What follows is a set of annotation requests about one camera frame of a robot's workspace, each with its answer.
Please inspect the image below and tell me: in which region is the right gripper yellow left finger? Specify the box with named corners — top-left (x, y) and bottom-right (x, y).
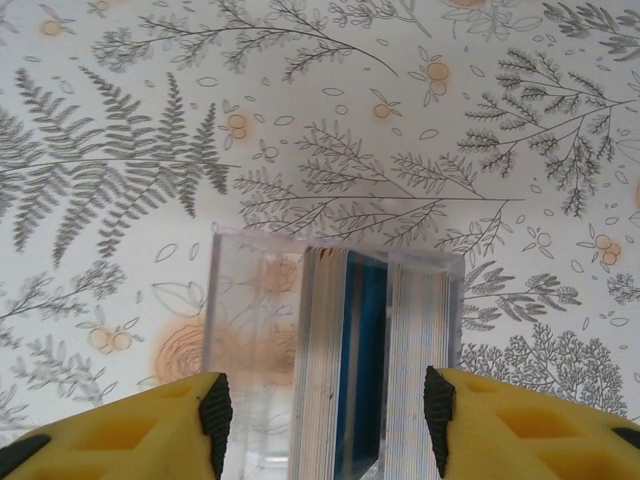
top-left (0, 372), bottom-right (234, 480)

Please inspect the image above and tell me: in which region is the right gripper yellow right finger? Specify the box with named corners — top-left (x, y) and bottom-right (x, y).
top-left (423, 366), bottom-right (640, 480)

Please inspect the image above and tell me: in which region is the clear acrylic card box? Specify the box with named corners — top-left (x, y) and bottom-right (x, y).
top-left (202, 222), bottom-right (464, 480)

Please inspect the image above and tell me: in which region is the white card stack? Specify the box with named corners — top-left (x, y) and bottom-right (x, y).
top-left (288, 244), bottom-right (351, 480)
top-left (382, 262), bottom-right (459, 480)

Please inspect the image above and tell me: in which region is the blue plastic card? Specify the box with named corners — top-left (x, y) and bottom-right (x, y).
top-left (335, 249), bottom-right (390, 474)

